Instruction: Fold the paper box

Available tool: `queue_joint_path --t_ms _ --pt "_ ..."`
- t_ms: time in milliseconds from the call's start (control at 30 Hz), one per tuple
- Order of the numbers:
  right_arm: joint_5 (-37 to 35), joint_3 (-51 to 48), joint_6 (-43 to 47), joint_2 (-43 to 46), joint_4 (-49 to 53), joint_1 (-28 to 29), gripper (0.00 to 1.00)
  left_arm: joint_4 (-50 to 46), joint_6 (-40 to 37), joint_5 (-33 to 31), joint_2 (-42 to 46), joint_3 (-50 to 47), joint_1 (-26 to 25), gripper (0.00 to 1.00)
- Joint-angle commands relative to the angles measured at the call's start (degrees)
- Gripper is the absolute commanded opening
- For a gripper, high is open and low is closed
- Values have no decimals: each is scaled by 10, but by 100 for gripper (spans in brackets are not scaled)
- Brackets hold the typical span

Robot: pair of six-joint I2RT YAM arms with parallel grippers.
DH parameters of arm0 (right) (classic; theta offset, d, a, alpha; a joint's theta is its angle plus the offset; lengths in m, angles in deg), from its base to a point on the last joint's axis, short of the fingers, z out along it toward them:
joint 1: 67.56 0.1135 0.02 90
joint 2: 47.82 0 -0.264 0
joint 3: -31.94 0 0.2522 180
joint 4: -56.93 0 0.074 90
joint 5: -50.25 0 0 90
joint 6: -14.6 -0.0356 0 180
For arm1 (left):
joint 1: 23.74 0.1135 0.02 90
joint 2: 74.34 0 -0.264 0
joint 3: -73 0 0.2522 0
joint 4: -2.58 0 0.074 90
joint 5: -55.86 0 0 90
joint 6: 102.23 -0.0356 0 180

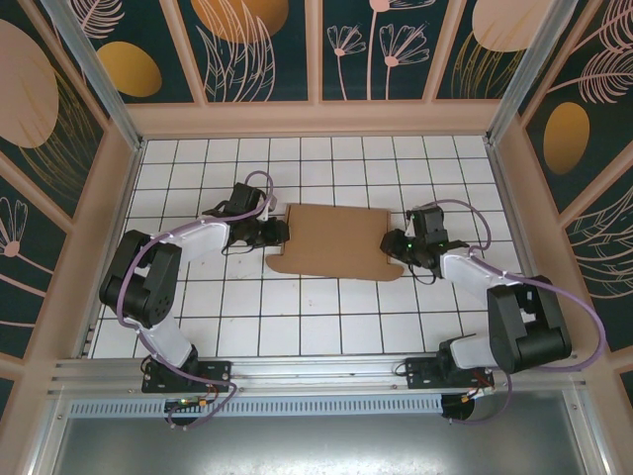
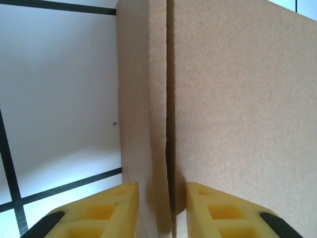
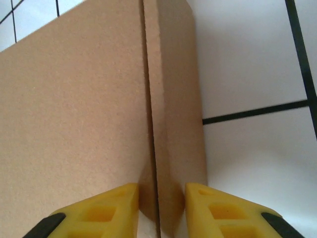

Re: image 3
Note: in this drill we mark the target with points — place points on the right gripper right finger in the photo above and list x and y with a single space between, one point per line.
223 218

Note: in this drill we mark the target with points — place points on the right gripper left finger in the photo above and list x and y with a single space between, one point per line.
99 218

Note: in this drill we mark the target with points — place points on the brown cardboard box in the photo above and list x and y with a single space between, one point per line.
74 111

